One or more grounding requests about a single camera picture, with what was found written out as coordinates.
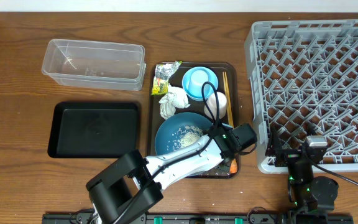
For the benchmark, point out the dark blue plate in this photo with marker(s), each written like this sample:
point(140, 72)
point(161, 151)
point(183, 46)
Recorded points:
point(172, 124)

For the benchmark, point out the black waste tray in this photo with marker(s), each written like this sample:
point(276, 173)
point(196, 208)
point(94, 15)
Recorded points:
point(99, 129)

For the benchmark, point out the white rice pile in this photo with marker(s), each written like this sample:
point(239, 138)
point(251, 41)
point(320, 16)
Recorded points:
point(185, 136)

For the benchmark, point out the white tissue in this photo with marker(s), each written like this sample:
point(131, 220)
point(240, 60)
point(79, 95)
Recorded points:
point(175, 97)

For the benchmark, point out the light blue bowl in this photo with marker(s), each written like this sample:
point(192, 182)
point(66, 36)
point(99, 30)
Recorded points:
point(213, 79)

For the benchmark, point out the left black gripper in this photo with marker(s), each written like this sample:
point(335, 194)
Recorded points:
point(225, 166)

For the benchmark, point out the brown serving tray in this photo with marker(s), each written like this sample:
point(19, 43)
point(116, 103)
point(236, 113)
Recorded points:
point(155, 119)

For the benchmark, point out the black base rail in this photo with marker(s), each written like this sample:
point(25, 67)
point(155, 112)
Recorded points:
point(155, 218)

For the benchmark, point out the green foil snack wrapper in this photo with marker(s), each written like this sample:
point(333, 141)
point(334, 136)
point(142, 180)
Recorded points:
point(163, 72)

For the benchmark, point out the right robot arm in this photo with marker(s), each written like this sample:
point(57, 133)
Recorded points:
point(313, 196)

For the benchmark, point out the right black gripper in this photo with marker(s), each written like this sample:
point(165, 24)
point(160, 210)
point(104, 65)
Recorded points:
point(291, 156)

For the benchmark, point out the light blue cup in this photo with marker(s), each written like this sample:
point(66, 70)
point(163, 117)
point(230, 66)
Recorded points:
point(198, 76)

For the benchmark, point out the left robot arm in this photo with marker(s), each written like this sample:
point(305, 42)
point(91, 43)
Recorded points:
point(133, 184)

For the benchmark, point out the orange carrot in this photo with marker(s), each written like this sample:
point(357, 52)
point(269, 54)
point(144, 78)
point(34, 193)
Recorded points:
point(233, 167)

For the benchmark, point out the clear plastic bin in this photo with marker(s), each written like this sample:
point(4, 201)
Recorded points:
point(92, 64)

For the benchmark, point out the white pink cup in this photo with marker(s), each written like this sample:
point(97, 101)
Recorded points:
point(211, 102)

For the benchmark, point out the wooden chopstick left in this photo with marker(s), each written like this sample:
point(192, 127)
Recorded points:
point(228, 102)

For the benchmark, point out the grey dishwasher rack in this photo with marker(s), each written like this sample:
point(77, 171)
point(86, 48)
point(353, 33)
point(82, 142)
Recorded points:
point(304, 74)

